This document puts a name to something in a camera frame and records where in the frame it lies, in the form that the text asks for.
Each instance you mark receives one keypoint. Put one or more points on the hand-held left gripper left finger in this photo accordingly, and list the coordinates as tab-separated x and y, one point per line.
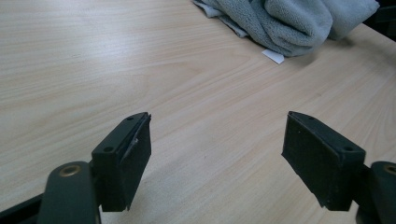
120	161

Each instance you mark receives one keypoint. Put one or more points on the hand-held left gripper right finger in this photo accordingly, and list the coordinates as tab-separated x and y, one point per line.
323	165

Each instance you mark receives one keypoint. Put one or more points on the grey-blue towel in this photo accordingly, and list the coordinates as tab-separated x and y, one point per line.
289	25

